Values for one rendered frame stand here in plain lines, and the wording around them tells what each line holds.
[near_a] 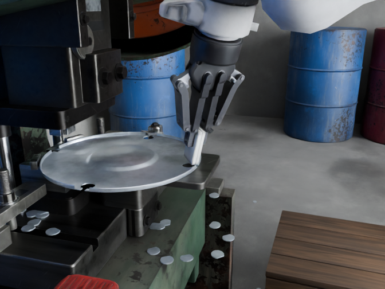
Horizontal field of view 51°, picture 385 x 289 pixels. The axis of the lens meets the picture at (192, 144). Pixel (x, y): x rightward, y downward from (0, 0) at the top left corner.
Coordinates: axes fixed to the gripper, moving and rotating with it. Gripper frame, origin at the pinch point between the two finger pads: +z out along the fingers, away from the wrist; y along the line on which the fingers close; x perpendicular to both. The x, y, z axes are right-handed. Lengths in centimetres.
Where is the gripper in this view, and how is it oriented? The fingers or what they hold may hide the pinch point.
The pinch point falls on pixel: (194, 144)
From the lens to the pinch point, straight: 70.5
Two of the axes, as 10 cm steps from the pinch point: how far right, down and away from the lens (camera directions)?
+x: -5.0, -5.7, 6.6
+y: 8.5, -1.7, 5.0
